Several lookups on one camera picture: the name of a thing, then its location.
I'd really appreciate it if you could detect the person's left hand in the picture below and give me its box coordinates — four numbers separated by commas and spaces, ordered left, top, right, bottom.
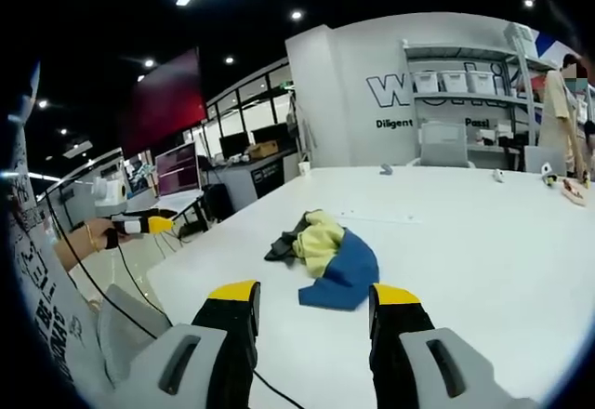
69, 218, 124, 256

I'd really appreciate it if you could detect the black computer monitor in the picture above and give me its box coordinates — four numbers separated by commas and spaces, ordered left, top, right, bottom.
218, 131, 252, 160

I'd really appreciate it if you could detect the large dark red screen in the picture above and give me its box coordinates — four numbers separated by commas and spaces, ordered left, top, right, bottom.
117, 47, 208, 160

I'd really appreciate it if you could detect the silver laptop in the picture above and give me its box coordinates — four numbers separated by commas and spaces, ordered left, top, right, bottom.
523, 144, 569, 174

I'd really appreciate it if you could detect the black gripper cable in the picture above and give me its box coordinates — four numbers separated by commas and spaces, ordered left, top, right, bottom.
252, 370, 293, 409
44, 189, 165, 341

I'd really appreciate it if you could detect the white storage bin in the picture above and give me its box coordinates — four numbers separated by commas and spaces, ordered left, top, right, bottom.
440, 70, 469, 94
413, 71, 441, 95
466, 70, 490, 94

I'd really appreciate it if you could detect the blue yellow grey garment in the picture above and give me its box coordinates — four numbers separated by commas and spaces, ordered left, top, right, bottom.
264, 209, 380, 312

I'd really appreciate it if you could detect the grey metal shelf rack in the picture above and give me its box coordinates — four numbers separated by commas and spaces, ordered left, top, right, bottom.
401, 21, 559, 151

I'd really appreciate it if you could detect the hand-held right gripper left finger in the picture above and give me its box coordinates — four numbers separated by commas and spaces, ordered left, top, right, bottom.
111, 280, 260, 409

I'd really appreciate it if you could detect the cardboard box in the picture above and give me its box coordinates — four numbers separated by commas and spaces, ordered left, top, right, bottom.
245, 140, 281, 160

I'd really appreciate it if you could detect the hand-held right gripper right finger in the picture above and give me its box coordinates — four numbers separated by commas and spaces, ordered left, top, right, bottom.
368, 283, 546, 409

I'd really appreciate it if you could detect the grey office chair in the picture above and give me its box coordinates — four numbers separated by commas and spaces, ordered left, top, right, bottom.
411, 122, 476, 169

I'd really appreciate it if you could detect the pink-screen monitor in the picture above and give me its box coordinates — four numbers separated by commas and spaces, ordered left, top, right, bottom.
153, 140, 205, 197

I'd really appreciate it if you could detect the white desktop device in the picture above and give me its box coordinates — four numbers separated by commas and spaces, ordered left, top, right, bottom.
91, 175, 130, 209

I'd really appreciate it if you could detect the wooden tray with items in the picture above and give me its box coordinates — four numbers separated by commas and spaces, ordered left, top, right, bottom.
559, 177, 590, 206

